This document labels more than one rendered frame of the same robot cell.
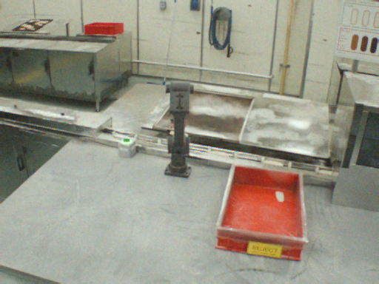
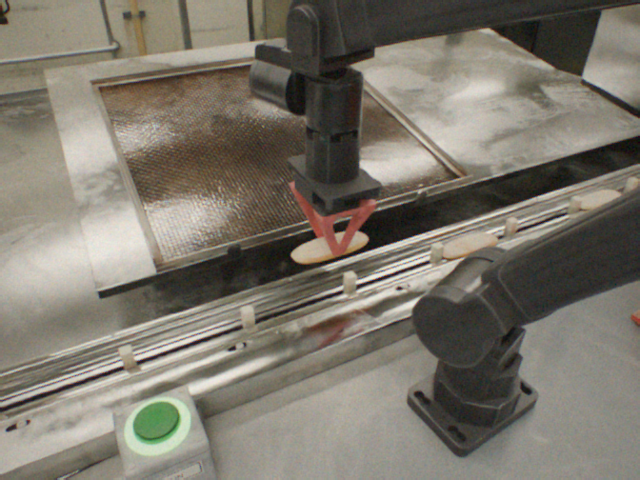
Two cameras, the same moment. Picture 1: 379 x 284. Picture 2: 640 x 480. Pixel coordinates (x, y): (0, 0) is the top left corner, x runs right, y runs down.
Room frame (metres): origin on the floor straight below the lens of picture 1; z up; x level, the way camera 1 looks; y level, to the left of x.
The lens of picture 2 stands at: (1.36, 0.40, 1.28)
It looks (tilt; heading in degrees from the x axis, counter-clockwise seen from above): 36 degrees down; 315
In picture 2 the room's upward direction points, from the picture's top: straight up
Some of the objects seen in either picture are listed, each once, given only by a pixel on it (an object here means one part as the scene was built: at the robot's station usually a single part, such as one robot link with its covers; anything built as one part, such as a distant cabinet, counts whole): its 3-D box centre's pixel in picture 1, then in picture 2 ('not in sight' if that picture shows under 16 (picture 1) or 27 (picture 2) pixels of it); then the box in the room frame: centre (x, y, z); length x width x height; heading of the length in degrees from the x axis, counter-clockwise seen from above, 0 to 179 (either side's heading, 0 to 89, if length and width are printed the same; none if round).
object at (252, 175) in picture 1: (263, 206); not in sight; (1.14, -0.31, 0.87); 0.49 x 0.34 x 0.10; 168
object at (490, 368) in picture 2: (177, 148); (470, 317); (1.50, 0.05, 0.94); 0.09 x 0.05 x 0.10; 1
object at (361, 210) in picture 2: not in sight; (333, 214); (1.68, 0.05, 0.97); 0.07 x 0.07 x 0.09; 72
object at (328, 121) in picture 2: not in sight; (329, 98); (1.69, 0.05, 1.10); 0.07 x 0.06 x 0.07; 1
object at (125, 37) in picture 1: (105, 60); not in sight; (5.29, 1.31, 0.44); 0.70 x 0.55 x 0.87; 72
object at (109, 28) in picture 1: (104, 28); not in sight; (5.29, 1.31, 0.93); 0.51 x 0.36 x 0.13; 76
